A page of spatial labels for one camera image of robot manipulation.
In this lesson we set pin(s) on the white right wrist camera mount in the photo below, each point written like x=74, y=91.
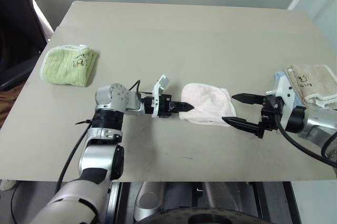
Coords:
x=285, y=90

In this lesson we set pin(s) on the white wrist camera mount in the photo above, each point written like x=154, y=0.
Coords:
x=285, y=90
x=162, y=83

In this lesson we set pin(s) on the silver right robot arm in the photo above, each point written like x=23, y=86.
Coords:
x=316, y=121

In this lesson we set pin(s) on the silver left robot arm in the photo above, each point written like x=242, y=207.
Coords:
x=94, y=155

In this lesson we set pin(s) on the green folded towel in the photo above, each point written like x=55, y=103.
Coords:
x=63, y=69

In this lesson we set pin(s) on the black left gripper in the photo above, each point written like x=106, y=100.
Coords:
x=166, y=104

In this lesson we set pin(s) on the pink fluffy towel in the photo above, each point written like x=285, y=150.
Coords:
x=205, y=103

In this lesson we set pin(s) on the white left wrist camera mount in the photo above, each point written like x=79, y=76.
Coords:
x=162, y=83

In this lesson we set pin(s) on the silver rounded robot body part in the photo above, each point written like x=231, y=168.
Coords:
x=147, y=200

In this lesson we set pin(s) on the black office chair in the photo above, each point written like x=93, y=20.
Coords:
x=15, y=24

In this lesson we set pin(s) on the white patterned shoe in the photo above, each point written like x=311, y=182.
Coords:
x=8, y=184

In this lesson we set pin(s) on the beige folded towel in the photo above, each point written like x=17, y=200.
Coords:
x=313, y=82

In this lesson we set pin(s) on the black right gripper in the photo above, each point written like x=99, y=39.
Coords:
x=269, y=114

